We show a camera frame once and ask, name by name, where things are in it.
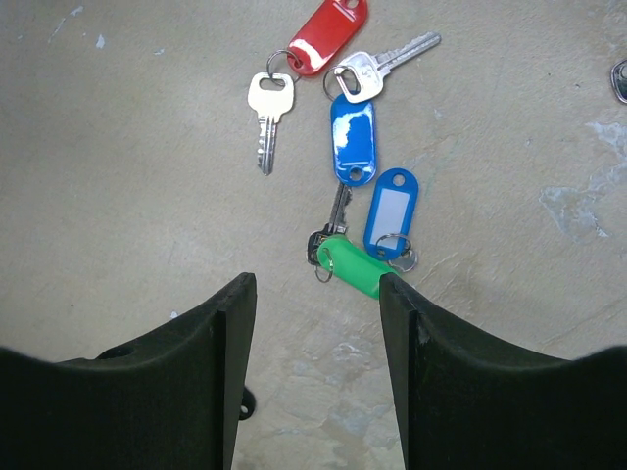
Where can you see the black S carabiner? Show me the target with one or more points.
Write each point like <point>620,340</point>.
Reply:
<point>618,79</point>

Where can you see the blue white tag key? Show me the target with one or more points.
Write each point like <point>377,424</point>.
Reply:
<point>386,235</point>

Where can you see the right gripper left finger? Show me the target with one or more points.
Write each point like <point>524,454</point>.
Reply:
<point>169,399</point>

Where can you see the red tag key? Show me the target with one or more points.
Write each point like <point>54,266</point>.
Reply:
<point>271,93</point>

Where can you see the green tag key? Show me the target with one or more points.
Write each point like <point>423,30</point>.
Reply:
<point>332,254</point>

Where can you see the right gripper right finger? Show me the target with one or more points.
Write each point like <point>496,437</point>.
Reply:
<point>466,399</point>

